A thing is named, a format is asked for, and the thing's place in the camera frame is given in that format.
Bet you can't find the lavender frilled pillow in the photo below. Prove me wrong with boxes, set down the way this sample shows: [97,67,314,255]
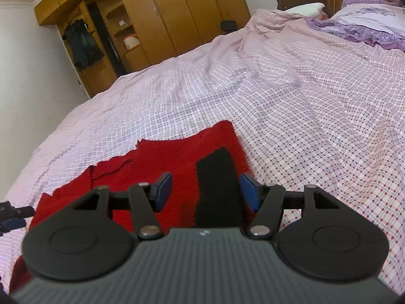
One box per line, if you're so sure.
[305,5,405,51]

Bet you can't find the pink checked bedsheet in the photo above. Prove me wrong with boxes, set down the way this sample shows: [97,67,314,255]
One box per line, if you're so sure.
[0,8,405,295]

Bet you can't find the dark hanging jacket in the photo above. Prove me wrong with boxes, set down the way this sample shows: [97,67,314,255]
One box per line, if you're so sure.
[63,19,105,72]

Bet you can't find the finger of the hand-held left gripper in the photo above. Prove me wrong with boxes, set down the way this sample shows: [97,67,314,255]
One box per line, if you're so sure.
[0,201,35,233]

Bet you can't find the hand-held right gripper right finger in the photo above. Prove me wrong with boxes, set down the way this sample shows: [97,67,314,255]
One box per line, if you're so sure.
[239,173,340,239]

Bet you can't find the red knit sweater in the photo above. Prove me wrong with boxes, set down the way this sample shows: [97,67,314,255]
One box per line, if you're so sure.
[9,120,257,293]

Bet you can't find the white container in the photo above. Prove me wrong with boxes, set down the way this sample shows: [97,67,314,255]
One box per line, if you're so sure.
[123,35,141,50]

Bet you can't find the white pillow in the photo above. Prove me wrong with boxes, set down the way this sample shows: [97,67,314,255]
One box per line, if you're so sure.
[285,3,326,18]

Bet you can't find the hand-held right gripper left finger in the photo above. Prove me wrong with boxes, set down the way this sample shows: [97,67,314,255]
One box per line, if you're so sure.
[71,172,173,238]

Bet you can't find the wooden wardrobe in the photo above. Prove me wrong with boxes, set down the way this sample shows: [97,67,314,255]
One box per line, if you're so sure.
[33,0,252,99]

